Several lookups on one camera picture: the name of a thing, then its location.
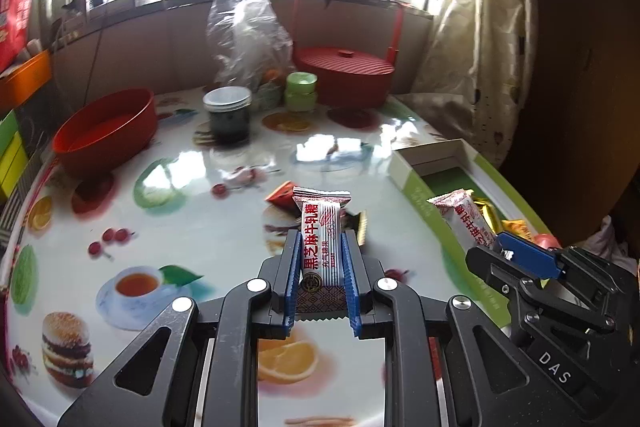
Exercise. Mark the clear crumpled plastic bag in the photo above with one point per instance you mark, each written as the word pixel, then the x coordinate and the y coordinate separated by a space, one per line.
pixel 247 37

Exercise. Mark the orange storage box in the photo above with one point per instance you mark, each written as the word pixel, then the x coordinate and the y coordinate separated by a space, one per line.
pixel 25 77

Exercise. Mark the red snack bag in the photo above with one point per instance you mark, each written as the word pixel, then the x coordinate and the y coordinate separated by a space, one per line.
pixel 22 2

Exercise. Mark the pink jelly cup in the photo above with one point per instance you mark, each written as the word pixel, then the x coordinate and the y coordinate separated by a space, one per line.
pixel 546 241

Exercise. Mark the small yellow candy packet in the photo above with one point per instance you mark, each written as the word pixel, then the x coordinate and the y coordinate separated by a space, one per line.
pixel 517 229

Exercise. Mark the yellow-green box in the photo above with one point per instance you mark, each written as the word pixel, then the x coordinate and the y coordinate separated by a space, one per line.
pixel 12 164

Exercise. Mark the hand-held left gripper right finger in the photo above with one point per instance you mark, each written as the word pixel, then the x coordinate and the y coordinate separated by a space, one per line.
pixel 350 287

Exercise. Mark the white red-print candy packet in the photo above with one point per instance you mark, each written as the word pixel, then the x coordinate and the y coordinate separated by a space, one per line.
pixel 465 217
pixel 322 252

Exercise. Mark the long gold snack packet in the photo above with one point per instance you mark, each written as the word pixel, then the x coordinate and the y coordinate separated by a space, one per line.
pixel 487 214

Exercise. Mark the pale crumpled cloth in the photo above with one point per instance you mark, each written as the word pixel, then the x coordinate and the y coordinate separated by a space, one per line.
pixel 617 237

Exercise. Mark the black gold-edged candy wrapper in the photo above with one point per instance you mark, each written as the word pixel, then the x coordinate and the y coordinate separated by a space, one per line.
pixel 361 227

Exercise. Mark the red round bowl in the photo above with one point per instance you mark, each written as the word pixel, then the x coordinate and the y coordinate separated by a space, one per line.
pixel 105 132

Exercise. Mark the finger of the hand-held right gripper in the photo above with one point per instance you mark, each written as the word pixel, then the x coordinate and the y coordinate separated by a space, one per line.
pixel 492 267
pixel 530 252

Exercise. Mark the cream patterned curtain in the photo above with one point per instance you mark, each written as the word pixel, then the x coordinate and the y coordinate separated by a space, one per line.
pixel 470 32

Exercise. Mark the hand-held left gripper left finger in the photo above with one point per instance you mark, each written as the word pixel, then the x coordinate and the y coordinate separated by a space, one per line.
pixel 292 287

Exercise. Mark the small pale jar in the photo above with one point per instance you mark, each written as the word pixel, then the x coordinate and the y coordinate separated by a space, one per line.
pixel 270 97

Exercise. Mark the green cardboard box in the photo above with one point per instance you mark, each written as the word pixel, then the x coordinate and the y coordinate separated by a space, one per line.
pixel 425 192

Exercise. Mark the striped box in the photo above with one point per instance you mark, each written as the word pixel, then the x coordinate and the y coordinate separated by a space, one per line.
pixel 25 192

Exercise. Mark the dark-filled jar with white lid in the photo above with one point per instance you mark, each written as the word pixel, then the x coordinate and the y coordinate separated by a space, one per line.
pixel 227 117

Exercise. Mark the light green box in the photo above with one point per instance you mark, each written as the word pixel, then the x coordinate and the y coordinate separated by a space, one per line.
pixel 7 129

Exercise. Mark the green lidded jar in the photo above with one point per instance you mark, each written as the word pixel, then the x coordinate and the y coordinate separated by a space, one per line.
pixel 301 92

